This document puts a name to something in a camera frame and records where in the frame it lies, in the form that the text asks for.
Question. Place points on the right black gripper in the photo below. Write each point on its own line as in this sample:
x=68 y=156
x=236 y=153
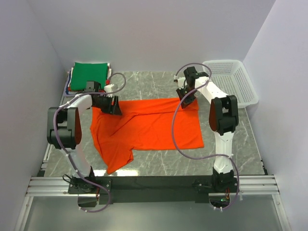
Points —
x=186 y=102

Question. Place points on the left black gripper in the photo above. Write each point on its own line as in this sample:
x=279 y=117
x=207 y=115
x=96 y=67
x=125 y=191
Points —
x=115 y=109

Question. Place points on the orange t shirt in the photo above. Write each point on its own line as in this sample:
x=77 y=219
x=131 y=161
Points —
x=144 y=125

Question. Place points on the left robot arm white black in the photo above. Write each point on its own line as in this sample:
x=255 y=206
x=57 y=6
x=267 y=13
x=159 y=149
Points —
x=65 y=134

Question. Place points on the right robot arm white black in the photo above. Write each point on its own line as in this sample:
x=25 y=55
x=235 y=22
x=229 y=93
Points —
x=223 y=120

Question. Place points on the stack of folded shirts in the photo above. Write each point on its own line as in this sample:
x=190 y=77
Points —
x=67 y=91

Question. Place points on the green folded t shirt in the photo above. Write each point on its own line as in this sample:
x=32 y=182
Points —
x=82 y=73

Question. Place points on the white plastic basket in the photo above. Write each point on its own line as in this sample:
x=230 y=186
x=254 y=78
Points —
x=232 y=77

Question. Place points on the black base bar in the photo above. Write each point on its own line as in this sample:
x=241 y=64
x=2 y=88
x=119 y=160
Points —
x=145 y=189

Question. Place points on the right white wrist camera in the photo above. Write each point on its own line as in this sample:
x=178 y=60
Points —
x=180 y=81

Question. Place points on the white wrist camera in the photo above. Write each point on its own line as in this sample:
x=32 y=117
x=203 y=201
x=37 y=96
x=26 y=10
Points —
x=110 y=88
x=180 y=81

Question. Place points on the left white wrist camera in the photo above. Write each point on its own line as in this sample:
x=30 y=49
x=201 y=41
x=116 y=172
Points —
x=110 y=88

